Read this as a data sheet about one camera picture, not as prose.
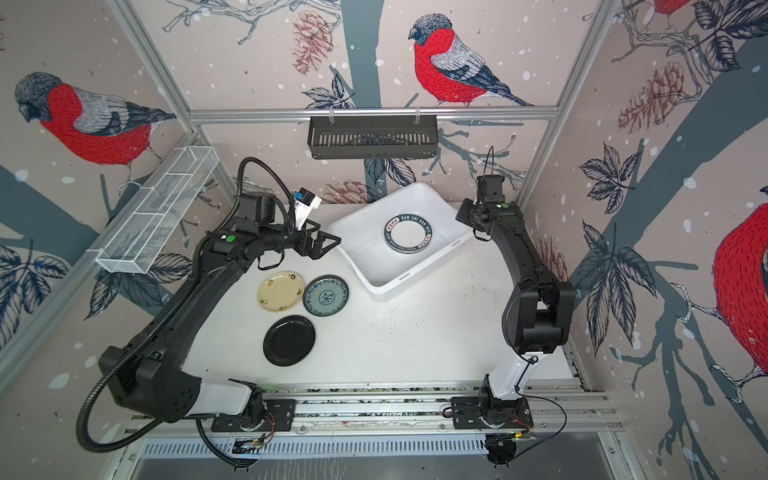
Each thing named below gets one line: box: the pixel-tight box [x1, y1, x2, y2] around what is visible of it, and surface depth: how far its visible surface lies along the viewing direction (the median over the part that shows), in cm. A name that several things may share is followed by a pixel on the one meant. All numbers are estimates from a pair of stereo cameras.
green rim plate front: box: [384, 214, 434, 254], surface depth 112 cm
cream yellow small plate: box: [257, 271, 305, 313], surface depth 98 cm
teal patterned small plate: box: [303, 274, 350, 317], surface depth 97 cm
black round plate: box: [263, 315, 317, 367], surface depth 87 cm
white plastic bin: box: [328, 182, 474, 301], surface depth 108 cm
